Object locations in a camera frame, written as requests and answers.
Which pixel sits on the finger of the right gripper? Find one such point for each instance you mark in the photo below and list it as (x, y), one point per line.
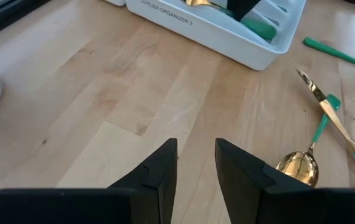
(236, 7)
(250, 4)

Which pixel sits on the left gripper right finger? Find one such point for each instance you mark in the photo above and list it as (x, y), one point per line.
(274, 205)

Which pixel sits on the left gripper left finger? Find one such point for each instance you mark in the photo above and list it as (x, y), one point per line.
(102, 208)

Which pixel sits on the white cutlery organizer tray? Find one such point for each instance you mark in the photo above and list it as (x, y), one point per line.
(215, 34)

